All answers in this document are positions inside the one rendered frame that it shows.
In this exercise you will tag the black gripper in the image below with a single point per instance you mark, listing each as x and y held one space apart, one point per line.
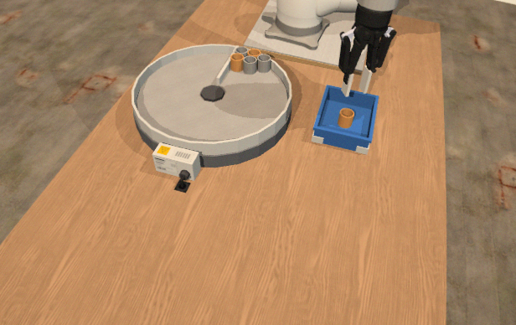
376 51

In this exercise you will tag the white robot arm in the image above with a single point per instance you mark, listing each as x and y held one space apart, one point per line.
299 21

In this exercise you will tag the blue square tray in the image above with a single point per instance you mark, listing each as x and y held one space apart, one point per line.
363 123

